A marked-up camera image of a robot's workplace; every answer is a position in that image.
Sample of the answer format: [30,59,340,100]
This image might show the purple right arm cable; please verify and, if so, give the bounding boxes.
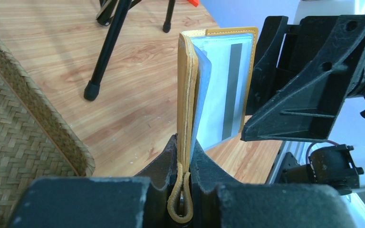
[305,141,341,164]

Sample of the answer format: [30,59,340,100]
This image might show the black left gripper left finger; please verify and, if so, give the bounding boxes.
[8,135,177,228]

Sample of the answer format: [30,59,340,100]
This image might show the yellow leather card holder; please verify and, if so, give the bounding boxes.
[167,27,258,224]

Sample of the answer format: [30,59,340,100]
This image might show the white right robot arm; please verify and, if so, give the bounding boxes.
[241,3,365,145]

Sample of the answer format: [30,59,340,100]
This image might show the black music stand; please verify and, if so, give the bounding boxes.
[83,0,177,102]

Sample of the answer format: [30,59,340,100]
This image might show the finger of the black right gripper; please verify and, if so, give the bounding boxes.
[241,15,365,142]
[246,16,299,115]

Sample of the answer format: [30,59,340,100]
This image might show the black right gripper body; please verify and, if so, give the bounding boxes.
[278,16,365,196]

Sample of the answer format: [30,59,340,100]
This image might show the woven straw divided tray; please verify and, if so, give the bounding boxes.
[0,40,95,228]

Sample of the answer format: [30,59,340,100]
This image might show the red toy block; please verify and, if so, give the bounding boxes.
[187,0,200,7]

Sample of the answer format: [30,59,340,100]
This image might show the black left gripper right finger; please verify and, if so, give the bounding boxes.
[191,143,356,228]

